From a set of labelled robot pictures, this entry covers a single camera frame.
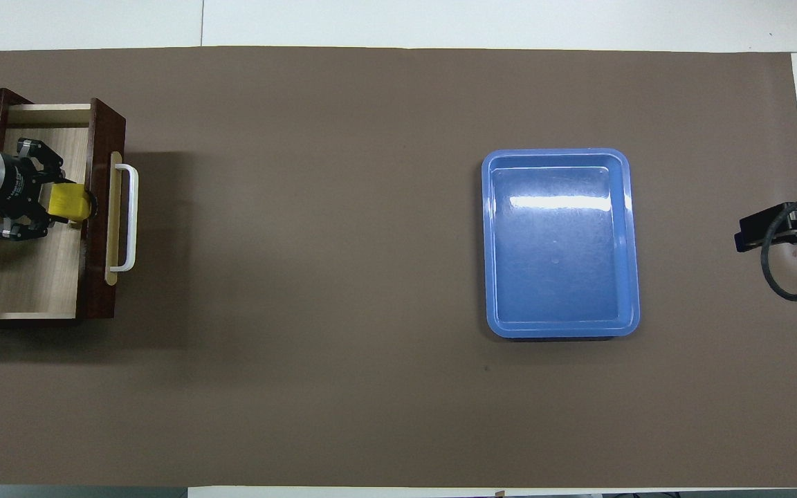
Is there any brown paper table mat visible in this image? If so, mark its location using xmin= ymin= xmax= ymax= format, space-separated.
xmin=0 ymin=46 xmax=797 ymax=488

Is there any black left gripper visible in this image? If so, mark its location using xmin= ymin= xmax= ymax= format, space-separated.
xmin=0 ymin=137 xmax=71 ymax=242

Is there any yellow cube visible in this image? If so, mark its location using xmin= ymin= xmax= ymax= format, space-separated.
xmin=48 ymin=182 xmax=92 ymax=223

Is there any blue plastic tray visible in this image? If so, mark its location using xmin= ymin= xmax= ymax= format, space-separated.
xmin=482 ymin=147 xmax=641 ymax=340

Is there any wooden drawer with white handle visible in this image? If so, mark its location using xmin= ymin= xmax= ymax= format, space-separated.
xmin=0 ymin=98 xmax=140 ymax=323

